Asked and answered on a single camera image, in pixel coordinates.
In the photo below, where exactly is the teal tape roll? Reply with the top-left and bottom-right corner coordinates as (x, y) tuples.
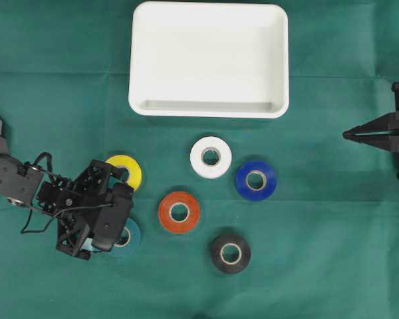
(110, 218), (141, 257)

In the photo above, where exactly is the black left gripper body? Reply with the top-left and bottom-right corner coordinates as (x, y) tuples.
(37, 160), (120, 260)

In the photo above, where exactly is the green table cloth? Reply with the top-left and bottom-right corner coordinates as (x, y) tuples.
(0, 1), (399, 318)

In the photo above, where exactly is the white tape roll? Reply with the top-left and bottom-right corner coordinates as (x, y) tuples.
(190, 136), (232, 179)

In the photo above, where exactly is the white plastic tray case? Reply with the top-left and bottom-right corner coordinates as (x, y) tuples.
(128, 1), (289, 119)

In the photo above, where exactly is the black tape roll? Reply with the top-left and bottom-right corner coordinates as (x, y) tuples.
(210, 233), (251, 274)

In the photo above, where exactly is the yellow tape roll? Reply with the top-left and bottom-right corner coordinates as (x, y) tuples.
(106, 154), (142, 191)

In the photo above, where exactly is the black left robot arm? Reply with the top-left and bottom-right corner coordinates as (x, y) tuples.
(0, 119), (126, 260)

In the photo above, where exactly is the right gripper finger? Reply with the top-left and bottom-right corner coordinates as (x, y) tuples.
(342, 133), (393, 152)
(343, 113), (392, 134)

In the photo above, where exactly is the black camera cable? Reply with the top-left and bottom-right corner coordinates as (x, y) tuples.
(19, 152), (117, 235)

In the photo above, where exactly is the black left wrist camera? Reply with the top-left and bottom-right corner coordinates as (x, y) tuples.
(92, 183), (133, 252)

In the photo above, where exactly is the orange tape roll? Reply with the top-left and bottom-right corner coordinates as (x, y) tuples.
(158, 191), (201, 234)

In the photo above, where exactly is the blue tape roll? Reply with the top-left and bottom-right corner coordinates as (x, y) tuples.
(235, 160), (277, 201)

